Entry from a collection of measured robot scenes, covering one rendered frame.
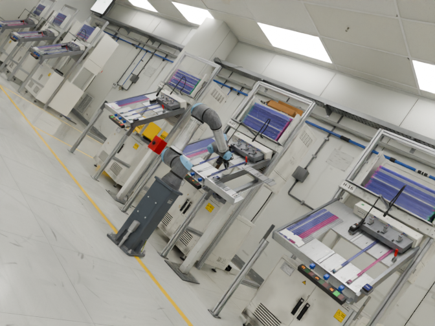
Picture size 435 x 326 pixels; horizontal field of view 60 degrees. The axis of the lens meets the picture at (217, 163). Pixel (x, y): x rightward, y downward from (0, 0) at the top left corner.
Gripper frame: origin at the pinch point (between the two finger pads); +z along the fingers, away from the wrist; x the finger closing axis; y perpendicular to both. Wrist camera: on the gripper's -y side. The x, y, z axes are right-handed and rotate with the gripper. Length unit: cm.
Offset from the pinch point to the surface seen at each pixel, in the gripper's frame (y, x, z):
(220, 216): -35.3, -33.4, 9.0
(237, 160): 18.9, 7.3, 5.9
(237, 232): -8, -10, 72
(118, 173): -58, 142, 50
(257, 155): 33.7, -4.6, 3.5
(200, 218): -36, 1, 37
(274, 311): -49, -106, 44
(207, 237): -52, -35, 19
